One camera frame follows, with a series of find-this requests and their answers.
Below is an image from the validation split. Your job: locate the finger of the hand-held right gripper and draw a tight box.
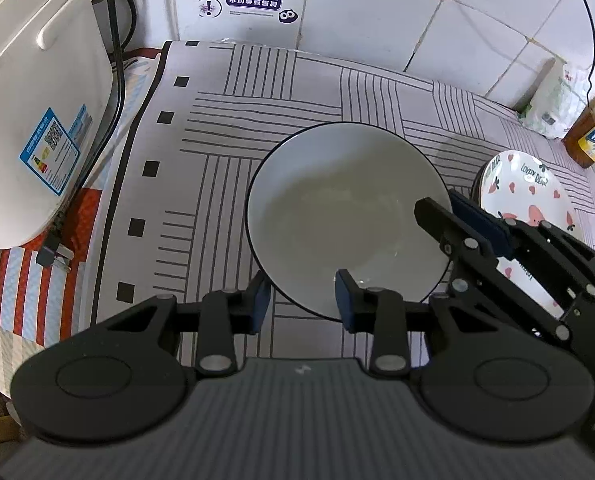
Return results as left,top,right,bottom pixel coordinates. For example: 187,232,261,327
414,197,574,350
449,188,595,322

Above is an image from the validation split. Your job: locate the white wall sticker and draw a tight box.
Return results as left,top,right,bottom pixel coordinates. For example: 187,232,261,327
196,0,301,26

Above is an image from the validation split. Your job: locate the colourful striped cloth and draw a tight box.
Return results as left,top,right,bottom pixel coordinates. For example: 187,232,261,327
0,47,166,392

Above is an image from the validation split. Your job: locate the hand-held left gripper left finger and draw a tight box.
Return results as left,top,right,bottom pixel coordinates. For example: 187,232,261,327
106,271,269,377

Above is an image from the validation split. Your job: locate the white plastic bag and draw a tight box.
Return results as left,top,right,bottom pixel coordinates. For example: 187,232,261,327
520,57,585,140

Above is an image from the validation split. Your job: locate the black power cord with plug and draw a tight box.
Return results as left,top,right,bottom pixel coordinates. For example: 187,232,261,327
35,0,139,275

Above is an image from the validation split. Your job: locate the white rice cooker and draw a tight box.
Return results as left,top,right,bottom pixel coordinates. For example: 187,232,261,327
0,0,116,251

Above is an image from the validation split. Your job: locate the white ribbed bowl black rim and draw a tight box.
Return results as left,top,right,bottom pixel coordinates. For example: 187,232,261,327
245,122,453,323

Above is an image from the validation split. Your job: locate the grey striped table mat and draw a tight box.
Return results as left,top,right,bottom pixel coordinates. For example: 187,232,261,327
90,40,595,361

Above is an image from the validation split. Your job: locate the white plate with pink print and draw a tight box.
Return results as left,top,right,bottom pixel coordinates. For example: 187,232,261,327
477,150,583,320

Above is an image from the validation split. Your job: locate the thin black cable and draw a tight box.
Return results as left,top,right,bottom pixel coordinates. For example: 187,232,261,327
552,0,595,108

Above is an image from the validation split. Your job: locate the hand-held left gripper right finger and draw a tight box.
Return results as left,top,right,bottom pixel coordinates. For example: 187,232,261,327
334,269,488,377

